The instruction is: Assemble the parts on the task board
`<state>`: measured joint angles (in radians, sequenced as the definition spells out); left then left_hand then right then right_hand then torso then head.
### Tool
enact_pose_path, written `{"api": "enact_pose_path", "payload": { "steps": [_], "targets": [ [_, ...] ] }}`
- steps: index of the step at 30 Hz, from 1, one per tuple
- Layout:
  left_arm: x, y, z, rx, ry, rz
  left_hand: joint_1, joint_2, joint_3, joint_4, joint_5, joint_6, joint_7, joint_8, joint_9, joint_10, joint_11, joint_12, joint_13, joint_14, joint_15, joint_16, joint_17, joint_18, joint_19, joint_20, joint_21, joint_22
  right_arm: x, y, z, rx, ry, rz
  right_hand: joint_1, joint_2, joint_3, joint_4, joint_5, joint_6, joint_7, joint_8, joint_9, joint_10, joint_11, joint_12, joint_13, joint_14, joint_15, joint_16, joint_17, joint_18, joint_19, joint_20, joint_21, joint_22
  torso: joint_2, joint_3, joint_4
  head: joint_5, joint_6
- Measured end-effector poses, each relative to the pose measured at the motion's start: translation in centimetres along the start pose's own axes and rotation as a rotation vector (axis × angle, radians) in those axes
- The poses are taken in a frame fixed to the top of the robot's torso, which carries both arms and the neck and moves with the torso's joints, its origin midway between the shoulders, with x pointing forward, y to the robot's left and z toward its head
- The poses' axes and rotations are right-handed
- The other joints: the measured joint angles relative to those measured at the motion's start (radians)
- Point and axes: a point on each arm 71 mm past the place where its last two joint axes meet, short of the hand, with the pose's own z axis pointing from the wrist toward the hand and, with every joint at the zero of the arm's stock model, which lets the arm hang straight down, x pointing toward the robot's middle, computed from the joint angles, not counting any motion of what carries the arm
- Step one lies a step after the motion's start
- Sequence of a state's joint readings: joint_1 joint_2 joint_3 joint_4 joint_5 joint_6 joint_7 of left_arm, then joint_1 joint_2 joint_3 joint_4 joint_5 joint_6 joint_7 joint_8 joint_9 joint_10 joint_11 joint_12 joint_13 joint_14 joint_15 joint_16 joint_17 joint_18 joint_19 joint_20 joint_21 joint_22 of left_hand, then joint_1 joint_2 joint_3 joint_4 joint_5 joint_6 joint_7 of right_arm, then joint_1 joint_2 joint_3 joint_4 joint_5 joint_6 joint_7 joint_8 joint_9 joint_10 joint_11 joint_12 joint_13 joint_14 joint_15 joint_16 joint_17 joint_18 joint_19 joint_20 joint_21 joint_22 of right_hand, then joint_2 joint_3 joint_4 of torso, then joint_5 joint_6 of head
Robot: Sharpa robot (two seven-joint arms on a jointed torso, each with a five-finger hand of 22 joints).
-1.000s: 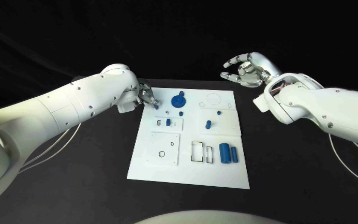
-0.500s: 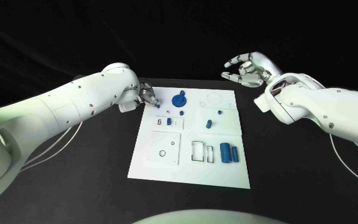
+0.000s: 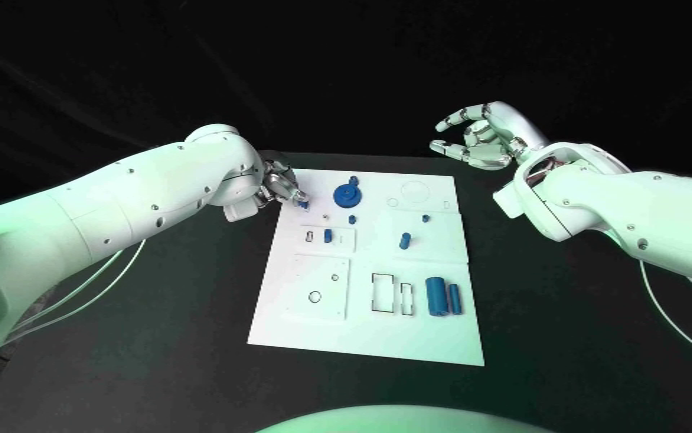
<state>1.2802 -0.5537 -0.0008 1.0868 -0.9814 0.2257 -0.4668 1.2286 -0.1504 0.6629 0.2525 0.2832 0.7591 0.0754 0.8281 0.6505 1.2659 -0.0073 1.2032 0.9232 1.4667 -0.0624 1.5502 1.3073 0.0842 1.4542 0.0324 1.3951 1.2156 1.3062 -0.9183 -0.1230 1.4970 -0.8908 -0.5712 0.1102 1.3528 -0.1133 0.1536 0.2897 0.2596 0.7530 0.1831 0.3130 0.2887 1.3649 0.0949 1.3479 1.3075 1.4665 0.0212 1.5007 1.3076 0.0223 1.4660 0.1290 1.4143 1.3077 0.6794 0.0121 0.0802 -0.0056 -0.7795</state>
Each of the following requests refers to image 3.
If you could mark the small blue plug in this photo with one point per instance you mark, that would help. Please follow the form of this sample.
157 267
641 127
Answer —
302 204

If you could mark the blue block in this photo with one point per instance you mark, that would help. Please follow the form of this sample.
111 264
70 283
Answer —
327 235

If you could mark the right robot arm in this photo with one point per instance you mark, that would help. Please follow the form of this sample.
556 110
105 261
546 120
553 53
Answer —
599 200

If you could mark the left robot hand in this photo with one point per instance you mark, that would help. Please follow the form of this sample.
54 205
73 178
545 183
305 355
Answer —
279 184

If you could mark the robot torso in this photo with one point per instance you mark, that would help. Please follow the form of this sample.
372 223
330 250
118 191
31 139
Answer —
402 419

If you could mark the blue gear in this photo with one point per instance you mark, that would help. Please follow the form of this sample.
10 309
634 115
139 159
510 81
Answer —
347 193

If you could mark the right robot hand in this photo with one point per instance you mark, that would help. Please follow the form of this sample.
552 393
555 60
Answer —
497 133

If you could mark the thick blue cylinder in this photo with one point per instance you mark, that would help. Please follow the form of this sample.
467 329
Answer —
436 296

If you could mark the white task board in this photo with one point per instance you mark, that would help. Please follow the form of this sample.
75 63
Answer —
367 264

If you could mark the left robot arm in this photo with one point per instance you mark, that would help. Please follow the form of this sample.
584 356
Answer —
134 193

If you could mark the thin blue cylinder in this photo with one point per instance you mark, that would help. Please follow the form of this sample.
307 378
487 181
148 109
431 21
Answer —
455 298

